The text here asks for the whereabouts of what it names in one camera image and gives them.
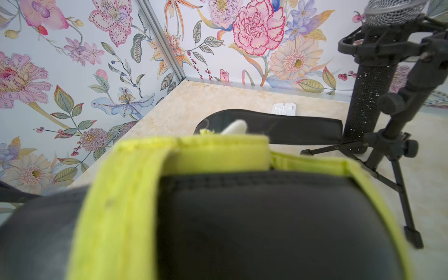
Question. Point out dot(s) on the black leather belt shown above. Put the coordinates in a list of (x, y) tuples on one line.
[(273, 227)]

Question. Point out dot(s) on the lime green trousers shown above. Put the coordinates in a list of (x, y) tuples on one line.
[(140, 196)]

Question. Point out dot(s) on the small white earbud case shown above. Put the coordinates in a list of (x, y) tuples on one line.
[(284, 109)]

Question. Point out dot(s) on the black microphone on tripod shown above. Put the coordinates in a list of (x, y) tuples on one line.
[(402, 53)]

